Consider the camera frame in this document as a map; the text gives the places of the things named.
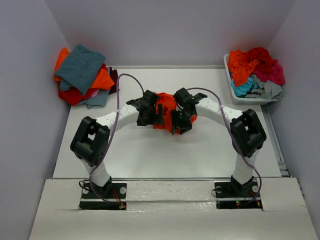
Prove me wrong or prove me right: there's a magenta crumpled t shirt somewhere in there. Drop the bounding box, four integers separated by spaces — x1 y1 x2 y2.
253 61 286 86

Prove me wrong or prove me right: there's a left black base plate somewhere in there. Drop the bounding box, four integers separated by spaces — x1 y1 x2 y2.
78 180 127 211

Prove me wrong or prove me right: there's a grey crumpled t shirt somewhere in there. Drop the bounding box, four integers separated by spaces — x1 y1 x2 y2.
250 74 283 100

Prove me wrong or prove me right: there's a cyan crumpled t shirt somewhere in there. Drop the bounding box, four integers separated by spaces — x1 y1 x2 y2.
231 77 259 98

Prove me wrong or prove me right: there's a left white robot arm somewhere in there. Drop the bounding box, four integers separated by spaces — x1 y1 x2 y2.
70 90 163 199

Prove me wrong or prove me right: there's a white laundry basket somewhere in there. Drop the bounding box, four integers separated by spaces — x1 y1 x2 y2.
223 53 280 106

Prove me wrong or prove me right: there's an orange t shirt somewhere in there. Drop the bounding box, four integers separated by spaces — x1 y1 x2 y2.
153 92 200 134
54 47 115 90

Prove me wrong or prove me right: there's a teal folded t shirt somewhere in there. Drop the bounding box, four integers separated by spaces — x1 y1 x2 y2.
54 44 106 95

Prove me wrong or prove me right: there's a red crumpled t shirt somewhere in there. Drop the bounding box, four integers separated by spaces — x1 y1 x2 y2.
247 47 276 74

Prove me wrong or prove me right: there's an orange folded t shirt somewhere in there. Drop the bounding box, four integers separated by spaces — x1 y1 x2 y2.
54 47 115 90

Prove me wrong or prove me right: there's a dark maroon t shirt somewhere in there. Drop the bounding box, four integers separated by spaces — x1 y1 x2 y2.
107 67 119 95

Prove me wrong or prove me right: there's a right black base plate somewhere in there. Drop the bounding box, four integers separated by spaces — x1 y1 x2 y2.
211 181 263 210

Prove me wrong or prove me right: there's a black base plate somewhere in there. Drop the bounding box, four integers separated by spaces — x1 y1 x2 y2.
211 181 263 210
78 180 127 211

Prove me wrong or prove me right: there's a red folded t shirt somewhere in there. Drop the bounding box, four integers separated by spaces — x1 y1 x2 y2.
58 88 98 106

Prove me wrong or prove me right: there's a pink folded t shirt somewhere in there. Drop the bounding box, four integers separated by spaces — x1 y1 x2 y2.
90 89 100 98

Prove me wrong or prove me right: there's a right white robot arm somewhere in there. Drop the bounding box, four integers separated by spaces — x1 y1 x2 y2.
170 88 267 196

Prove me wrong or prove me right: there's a grey-blue bottom t shirt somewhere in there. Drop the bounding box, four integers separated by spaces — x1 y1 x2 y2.
77 90 109 109

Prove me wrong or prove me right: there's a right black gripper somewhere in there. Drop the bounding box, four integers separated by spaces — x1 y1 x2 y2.
170 108 195 135

